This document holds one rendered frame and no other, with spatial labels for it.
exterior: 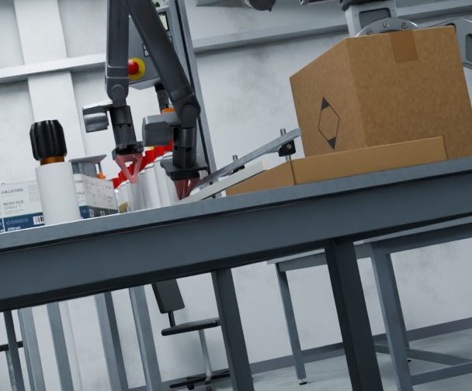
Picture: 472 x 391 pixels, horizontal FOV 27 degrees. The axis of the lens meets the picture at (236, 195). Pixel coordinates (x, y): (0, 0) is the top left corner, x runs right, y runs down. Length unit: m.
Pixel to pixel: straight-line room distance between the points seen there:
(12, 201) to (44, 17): 4.71
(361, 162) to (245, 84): 5.87
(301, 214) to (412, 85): 0.56
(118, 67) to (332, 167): 1.19
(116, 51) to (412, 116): 0.93
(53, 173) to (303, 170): 1.06
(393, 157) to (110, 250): 0.45
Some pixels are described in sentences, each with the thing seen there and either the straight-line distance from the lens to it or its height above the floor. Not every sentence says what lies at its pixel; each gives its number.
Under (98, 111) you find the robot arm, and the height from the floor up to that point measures 1.21.
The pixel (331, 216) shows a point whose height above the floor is 0.78.
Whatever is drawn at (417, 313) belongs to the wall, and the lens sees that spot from 7.43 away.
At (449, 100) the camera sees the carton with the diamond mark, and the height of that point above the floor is 0.97.
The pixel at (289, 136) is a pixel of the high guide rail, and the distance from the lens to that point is 1.80.
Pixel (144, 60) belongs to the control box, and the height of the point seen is 1.34.
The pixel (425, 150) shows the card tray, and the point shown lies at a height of 0.85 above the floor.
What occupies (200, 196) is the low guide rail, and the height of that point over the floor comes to 0.90.
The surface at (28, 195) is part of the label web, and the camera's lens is 2.58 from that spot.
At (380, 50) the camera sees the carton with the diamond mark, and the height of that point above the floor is 1.09.
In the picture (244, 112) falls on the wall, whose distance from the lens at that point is 7.26.
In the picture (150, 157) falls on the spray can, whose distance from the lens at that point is 2.54.
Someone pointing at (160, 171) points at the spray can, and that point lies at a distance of 2.43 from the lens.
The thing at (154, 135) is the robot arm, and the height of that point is 1.07.
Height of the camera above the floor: 0.72
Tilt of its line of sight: 5 degrees up
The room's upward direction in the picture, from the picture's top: 11 degrees counter-clockwise
